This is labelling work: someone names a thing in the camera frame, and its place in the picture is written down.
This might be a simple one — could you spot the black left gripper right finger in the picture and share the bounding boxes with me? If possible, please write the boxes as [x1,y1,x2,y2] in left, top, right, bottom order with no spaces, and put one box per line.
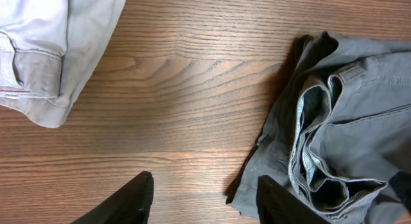
[256,175,329,224]

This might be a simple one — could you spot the grey shorts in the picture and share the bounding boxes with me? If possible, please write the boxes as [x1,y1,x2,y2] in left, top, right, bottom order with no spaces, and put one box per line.
[226,32,410,223]

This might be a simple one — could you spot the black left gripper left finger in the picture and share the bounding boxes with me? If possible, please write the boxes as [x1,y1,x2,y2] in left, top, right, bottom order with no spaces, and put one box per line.
[73,171,154,224]

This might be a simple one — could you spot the beige folded shorts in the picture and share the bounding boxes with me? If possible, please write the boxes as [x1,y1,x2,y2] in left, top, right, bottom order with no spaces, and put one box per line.
[1,0,126,128]

